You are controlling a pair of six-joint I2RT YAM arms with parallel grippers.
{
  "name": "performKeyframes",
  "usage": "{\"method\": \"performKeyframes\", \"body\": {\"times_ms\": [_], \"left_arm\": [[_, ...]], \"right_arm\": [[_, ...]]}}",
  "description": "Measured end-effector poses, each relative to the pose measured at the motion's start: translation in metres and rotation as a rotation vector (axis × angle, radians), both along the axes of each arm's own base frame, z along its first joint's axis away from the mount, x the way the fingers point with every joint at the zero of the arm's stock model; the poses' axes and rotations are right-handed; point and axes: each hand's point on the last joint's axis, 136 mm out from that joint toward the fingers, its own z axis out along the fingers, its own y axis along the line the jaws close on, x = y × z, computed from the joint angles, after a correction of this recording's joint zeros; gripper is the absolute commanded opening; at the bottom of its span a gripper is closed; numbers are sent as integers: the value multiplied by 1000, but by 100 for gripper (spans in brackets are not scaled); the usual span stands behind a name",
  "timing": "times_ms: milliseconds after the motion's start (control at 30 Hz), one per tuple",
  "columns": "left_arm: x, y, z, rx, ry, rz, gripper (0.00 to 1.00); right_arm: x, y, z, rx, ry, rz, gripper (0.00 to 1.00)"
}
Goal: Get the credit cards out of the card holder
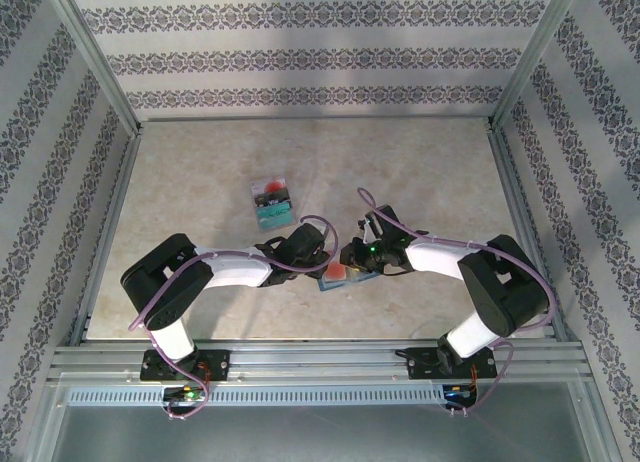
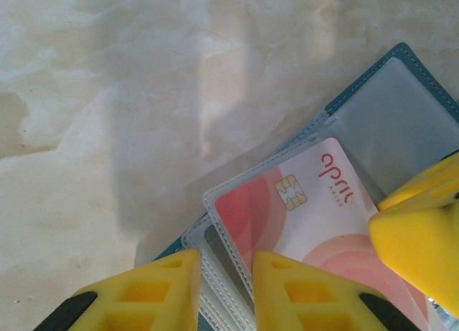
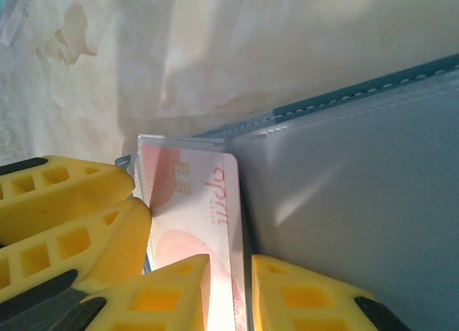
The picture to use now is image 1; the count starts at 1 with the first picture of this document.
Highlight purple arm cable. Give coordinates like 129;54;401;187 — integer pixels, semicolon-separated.
355;186;556;419
128;214;341;423

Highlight grey metal sheet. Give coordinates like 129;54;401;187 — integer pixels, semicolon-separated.
47;404;601;462

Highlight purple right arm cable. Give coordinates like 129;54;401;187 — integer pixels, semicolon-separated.
355;186;556;419

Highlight teal credit card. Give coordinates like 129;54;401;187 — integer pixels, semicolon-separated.
257;205;295;231

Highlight aluminium mounting rail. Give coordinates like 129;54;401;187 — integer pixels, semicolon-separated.
49;337;586;383

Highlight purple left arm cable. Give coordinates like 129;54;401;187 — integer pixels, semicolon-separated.
128;214;341;423

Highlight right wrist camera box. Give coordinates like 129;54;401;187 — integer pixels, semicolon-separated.
357;204;401;243

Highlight aluminium back rail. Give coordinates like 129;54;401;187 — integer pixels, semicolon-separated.
137;114;494;125

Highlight aluminium side rail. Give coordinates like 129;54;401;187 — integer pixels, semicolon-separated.
69;131;144;346
485;124;571;341

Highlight blue leather card holder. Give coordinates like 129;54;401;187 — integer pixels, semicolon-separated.
317;261;382;295

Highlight left control board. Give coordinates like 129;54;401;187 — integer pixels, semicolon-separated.
162;385;207;404

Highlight right control board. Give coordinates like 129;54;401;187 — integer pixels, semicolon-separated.
442;384;476;402

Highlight black VIP card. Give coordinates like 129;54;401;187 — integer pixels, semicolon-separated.
253;191;294;209

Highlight grey slotted cable duct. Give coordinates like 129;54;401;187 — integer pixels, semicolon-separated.
64;384;481;408

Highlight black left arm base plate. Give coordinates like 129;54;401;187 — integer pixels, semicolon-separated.
139;348;232;383

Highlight control board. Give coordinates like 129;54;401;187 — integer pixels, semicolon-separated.
162;385;207;404
442;384;476;402

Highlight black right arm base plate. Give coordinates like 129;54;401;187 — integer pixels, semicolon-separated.
394;346;497;382

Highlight aluminium frame post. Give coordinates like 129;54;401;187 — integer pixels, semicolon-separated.
42;0;144;139
488;0;585;133

